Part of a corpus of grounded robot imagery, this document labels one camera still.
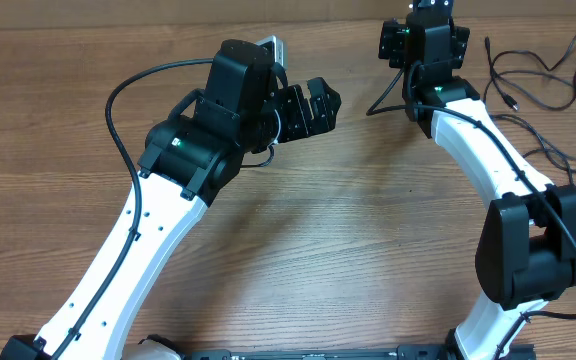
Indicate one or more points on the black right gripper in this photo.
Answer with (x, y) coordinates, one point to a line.
(392, 47)

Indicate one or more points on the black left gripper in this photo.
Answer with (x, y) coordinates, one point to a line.
(300, 125)

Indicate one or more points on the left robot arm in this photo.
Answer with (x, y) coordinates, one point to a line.
(246, 106)

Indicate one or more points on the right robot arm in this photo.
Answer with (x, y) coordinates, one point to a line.
(526, 256)

